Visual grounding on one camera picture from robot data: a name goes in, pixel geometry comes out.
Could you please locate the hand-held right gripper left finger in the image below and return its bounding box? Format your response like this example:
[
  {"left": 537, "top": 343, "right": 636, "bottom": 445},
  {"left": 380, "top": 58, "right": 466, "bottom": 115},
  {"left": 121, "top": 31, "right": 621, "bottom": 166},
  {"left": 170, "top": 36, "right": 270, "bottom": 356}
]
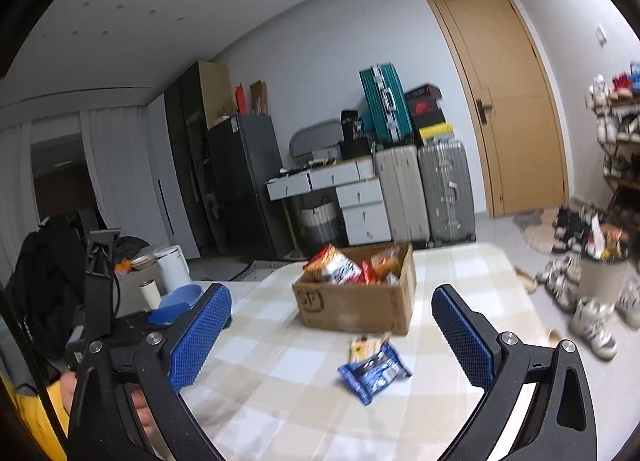
[{"left": 67, "top": 283, "right": 233, "bottom": 461}]

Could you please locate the silver suitcase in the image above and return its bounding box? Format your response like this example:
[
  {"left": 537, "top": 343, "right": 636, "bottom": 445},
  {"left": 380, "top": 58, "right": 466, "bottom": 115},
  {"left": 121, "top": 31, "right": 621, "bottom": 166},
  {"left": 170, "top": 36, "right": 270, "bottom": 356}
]
[{"left": 417, "top": 140, "right": 477, "bottom": 244}]

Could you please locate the brown paper bag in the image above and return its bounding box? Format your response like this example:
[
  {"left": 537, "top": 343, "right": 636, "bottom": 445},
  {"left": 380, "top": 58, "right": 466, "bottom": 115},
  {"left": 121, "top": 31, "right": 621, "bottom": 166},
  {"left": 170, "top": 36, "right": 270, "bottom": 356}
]
[{"left": 249, "top": 80, "right": 268, "bottom": 114}]

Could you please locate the black backpack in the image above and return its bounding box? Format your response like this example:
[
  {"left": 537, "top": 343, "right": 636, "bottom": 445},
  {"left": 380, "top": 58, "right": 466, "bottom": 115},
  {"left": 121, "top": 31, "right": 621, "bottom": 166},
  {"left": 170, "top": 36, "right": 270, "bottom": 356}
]
[{"left": 7, "top": 218, "right": 88, "bottom": 357}]

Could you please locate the dark wardrobe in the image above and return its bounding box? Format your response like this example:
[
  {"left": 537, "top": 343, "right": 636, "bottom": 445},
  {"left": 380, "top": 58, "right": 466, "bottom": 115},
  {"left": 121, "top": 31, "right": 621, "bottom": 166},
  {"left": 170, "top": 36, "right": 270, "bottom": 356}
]
[{"left": 165, "top": 61, "right": 236, "bottom": 257}]

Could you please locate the grey trash bin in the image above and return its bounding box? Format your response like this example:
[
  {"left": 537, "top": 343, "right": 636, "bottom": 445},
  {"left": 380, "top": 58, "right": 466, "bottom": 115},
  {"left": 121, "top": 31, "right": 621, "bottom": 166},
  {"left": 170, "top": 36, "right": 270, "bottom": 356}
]
[{"left": 580, "top": 241, "right": 628, "bottom": 304}]

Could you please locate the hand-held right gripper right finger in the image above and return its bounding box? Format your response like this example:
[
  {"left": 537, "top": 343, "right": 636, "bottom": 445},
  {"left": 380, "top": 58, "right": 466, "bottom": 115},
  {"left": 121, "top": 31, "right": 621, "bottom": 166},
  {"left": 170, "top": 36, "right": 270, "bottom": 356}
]
[{"left": 431, "top": 283, "right": 598, "bottom": 461}]

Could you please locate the round floor rug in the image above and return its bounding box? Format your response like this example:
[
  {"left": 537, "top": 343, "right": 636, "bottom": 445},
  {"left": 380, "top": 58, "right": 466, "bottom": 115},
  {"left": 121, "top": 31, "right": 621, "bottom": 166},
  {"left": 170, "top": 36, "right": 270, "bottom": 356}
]
[{"left": 514, "top": 208, "right": 561, "bottom": 254}]

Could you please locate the blue bowl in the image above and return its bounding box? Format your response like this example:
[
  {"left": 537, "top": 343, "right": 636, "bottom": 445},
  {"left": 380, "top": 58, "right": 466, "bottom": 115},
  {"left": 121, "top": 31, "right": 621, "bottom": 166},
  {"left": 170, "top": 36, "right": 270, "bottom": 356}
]
[{"left": 150, "top": 283, "right": 206, "bottom": 324}]

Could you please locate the checkered tablecloth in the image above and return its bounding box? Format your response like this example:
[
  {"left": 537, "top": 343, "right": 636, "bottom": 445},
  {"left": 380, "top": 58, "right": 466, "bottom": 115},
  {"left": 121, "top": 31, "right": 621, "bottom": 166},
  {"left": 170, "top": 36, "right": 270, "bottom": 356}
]
[{"left": 175, "top": 241, "right": 561, "bottom": 461}]

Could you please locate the person's left forearm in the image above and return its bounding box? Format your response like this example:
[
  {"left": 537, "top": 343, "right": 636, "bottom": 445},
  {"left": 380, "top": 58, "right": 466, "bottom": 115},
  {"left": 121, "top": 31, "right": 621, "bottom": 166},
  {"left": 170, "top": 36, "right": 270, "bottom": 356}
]
[{"left": 0, "top": 373, "right": 68, "bottom": 461}]

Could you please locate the black bag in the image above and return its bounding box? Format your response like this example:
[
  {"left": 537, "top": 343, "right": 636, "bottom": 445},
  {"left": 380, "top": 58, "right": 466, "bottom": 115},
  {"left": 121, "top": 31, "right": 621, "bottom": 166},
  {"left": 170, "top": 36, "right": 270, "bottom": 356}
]
[{"left": 340, "top": 110, "right": 373, "bottom": 159}]

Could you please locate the orange snack packet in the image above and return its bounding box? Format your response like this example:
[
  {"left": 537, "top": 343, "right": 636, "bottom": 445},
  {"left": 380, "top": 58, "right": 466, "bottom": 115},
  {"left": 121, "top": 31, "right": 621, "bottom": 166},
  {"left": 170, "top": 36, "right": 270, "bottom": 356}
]
[{"left": 371, "top": 248, "right": 402, "bottom": 283}]

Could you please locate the beige snack packet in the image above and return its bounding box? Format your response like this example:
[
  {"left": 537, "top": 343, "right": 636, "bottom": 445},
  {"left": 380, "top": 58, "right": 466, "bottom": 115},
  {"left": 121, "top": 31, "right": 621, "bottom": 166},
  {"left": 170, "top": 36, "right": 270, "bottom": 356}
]
[{"left": 349, "top": 335, "right": 392, "bottom": 362}]

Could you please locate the grey round chair back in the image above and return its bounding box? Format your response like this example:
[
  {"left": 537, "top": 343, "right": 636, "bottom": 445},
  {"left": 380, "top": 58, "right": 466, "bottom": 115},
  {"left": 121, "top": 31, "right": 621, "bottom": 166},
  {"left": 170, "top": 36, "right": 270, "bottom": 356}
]
[{"left": 290, "top": 120, "right": 346, "bottom": 162}]

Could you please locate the dark grey refrigerator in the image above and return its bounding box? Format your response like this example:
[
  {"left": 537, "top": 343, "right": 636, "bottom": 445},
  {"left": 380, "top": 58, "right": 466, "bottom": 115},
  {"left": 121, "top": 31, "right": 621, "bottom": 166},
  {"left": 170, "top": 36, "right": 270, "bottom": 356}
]
[{"left": 206, "top": 114, "right": 286, "bottom": 262}]

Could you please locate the wooden door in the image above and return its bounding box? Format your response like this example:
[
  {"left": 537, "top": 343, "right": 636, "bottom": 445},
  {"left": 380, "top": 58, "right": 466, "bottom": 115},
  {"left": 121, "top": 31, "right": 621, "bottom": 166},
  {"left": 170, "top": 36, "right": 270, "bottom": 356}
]
[{"left": 427, "top": 0, "right": 571, "bottom": 218}]

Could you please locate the beige suitcase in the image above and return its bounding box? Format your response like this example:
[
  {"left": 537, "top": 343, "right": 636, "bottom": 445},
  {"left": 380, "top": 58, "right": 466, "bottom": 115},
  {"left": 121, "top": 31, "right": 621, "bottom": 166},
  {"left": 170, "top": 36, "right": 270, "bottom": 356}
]
[{"left": 374, "top": 145, "right": 432, "bottom": 248}]

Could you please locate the pile of shoes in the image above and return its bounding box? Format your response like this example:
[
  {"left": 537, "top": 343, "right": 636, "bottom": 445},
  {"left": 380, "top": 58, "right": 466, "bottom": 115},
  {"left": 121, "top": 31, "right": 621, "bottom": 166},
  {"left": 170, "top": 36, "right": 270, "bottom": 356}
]
[{"left": 515, "top": 206, "right": 640, "bottom": 359}]

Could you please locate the teal suitcase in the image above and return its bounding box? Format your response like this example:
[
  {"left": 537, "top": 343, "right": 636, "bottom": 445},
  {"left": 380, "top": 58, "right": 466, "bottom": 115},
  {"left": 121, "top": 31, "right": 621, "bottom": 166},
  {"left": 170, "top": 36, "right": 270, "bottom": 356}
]
[{"left": 359, "top": 64, "right": 415, "bottom": 144}]

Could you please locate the shoe rack with shoes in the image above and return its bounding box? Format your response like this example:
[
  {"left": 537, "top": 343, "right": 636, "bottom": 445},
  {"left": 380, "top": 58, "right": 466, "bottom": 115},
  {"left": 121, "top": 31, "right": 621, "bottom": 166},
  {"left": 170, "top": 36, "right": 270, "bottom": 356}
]
[{"left": 587, "top": 61, "right": 640, "bottom": 262}]

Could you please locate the blue snack packet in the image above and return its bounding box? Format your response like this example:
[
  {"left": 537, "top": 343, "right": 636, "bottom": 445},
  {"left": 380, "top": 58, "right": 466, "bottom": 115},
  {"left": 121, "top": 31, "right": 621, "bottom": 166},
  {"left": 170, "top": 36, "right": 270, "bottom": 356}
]
[{"left": 337, "top": 341, "right": 413, "bottom": 407}]

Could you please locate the paper roll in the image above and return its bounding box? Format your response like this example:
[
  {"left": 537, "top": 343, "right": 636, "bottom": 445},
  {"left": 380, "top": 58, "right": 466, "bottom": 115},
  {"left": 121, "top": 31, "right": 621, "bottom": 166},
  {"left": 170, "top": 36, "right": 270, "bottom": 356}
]
[{"left": 139, "top": 279, "right": 161, "bottom": 309}]

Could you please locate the white red noodle snack packet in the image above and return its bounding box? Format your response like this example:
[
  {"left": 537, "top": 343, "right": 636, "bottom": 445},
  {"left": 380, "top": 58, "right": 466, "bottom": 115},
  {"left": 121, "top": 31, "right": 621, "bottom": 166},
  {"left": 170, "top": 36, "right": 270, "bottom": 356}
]
[{"left": 302, "top": 244, "right": 363, "bottom": 286}]

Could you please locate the woven storage basket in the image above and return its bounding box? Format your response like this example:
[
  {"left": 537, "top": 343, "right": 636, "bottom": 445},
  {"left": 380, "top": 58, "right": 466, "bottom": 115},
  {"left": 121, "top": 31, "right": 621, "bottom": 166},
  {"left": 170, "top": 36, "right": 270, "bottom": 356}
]
[{"left": 299, "top": 198, "right": 341, "bottom": 242}]

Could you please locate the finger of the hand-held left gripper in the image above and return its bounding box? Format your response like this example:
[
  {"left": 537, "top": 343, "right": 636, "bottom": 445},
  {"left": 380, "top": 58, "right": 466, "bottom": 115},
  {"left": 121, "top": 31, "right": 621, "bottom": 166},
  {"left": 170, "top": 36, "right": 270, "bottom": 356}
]
[{"left": 112, "top": 313, "right": 176, "bottom": 342}]

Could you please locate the white curtain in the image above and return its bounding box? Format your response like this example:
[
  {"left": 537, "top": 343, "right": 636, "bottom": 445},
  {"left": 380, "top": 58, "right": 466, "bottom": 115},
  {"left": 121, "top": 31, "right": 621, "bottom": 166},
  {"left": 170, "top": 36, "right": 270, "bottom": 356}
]
[{"left": 80, "top": 108, "right": 151, "bottom": 252}]

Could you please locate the cardboard box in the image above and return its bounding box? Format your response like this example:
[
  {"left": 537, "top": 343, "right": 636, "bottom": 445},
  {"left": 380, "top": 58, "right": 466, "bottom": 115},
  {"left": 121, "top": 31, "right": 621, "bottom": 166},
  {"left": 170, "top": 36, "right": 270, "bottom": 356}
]
[{"left": 291, "top": 242, "right": 417, "bottom": 337}]

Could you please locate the white plastic bin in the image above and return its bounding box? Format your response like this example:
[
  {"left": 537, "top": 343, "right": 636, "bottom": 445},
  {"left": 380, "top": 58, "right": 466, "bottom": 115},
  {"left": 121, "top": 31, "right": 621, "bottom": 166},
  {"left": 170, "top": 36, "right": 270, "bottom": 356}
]
[{"left": 157, "top": 246, "right": 191, "bottom": 292}]

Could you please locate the person's left hand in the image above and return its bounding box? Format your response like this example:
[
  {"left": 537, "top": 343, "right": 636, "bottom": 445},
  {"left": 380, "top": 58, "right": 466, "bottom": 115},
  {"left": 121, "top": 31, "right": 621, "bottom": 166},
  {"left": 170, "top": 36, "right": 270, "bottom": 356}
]
[{"left": 59, "top": 373, "right": 156, "bottom": 442}]

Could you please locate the black red shoe box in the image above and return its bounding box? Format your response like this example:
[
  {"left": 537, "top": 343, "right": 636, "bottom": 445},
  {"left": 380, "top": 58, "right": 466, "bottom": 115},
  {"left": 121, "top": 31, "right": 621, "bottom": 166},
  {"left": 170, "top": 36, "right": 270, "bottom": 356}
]
[{"left": 404, "top": 85, "right": 443, "bottom": 129}]

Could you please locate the yellow shoe box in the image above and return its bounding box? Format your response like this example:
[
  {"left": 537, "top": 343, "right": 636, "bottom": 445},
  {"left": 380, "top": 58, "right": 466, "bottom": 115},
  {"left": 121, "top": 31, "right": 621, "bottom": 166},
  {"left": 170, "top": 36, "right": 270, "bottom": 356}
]
[{"left": 419, "top": 125, "right": 455, "bottom": 142}]

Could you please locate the white desk with drawers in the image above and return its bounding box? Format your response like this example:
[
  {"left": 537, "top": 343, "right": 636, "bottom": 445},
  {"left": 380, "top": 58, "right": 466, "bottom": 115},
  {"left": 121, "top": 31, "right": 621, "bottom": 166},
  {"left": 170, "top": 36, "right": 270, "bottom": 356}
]
[{"left": 266, "top": 158, "right": 393, "bottom": 247}]

